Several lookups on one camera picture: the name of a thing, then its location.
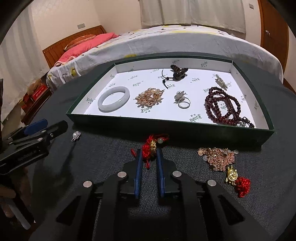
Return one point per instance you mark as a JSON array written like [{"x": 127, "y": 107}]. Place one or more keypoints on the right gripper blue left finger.
[{"x": 138, "y": 175}]

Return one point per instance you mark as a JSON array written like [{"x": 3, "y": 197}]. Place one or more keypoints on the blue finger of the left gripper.
[
  {"x": 35, "y": 127},
  {"x": 53, "y": 131}
]

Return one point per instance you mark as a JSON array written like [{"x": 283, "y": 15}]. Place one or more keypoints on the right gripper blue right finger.
[{"x": 160, "y": 172}]

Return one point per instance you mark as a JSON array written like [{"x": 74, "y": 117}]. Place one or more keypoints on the red tassel gold charm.
[{"x": 149, "y": 148}]

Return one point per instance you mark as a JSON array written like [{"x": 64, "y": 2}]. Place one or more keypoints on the pearl flower brooch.
[{"x": 76, "y": 136}]

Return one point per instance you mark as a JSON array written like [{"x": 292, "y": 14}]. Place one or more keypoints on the white jade bangle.
[{"x": 113, "y": 99}]

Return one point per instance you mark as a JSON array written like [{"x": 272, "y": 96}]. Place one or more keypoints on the red knot gold figurine charm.
[{"x": 241, "y": 184}]

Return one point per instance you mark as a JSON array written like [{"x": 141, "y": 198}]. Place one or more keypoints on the person's left hand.
[{"x": 24, "y": 189}]

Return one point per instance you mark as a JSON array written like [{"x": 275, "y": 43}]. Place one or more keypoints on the dark wooden nightstand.
[{"x": 36, "y": 106}]

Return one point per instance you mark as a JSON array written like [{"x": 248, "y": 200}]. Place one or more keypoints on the red gift boxes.
[{"x": 33, "y": 95}]

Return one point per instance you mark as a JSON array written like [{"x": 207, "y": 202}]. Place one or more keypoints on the brown teddy bear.
[{"x": 33, "y": 86}]

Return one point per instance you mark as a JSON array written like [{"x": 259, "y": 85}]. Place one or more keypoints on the white side curtain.
[{"x": 22, "y": 60}]

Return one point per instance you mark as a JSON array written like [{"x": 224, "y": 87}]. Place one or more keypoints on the dark green tray box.
[{"x": 167, "y": 96}]

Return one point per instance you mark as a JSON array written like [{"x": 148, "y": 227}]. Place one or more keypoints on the pink folded blanket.
[{"x": 84, "y": 47}]

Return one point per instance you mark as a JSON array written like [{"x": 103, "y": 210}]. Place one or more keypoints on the orange brown pillow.
[{"x": 78, "y": 41}]

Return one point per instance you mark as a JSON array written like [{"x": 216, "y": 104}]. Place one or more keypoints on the dark grey table cloth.
[{"x": 271, "y": 200}]

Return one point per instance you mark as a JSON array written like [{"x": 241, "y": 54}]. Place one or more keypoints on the bed with patterned sheet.
[{"x": 165, "y": 39}]

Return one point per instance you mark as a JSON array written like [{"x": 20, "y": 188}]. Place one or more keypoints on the white window curtain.
[{"x": 213, "y": 13}]

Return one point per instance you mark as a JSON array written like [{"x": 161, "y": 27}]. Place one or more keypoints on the brown wooden door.
[{"x": 274, "y": 30}]

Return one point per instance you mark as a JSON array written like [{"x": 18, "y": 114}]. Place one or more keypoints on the grey wall socket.
[{"x": 80, "y": 26}]

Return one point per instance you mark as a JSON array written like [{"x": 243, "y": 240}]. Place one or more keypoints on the wall light switch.
[{"x": 251, "y": 6}]

